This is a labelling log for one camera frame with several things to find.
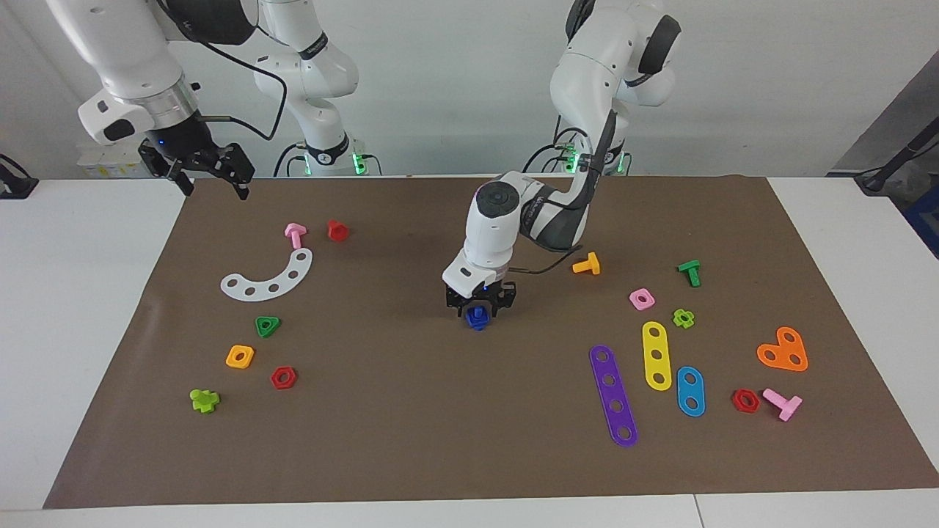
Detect black table clamp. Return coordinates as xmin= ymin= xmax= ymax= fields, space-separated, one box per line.
xmin=0 ymin=153 xmax=39 ymax=200

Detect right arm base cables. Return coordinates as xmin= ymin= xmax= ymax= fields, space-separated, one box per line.
xmin=274 ymin=142 xmax=382 ymax=178

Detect white curved five-hole plate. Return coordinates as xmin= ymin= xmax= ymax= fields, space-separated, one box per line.
xmin=220 ymin=248 xmax=314 ymax=302

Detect black stand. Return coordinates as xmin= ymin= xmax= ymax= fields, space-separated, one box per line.
xmin=855 ymin=117 xmax=939 ymax=195

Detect yellow three-hole plate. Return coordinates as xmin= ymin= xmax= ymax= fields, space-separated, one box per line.
xmin=642 ymin=321 xmax=673 ymax=392

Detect brown table mat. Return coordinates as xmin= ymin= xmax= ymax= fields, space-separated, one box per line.
xmin=43 ymin=175 xmax=939 ymax=510

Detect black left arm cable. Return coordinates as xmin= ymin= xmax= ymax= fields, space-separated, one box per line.
xmin=510 ymin=110 xmax=621 ymax=276

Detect orange heart-shaped plate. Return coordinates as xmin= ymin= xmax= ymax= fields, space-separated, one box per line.
xmin=756 ymin=326 xmax=809 ymax=373

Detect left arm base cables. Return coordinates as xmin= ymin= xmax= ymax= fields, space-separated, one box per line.
xmin=522 ymin=128 xmax=588 ymax=174

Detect white cardboard box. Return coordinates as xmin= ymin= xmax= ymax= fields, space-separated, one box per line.
xmin=77 ymin=139 xmax=145 ymax=179

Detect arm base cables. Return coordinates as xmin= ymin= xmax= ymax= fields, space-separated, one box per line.
xmin=274 ymin=142 xmax=382 ymax=178
xmin=522 ymin=128 xmax=588 ymax=174

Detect blue crate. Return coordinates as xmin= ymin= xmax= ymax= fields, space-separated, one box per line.
xmin=904 ymin=187 xmax=939 ymax=259

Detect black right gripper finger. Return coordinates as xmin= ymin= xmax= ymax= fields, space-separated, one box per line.
xmin=167 ymin=163 xmax=197 ymax=199
xmin=222 ymin=143 xmax=256 ymax=202

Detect blue two-hole plate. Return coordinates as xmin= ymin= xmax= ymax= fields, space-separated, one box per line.
xmin=676 ymin=366 xmax=706 ymax=418

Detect purple four-hole plate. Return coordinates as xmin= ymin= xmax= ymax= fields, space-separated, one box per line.
xmin=589 ymin=345 xmax=639 ymax=448

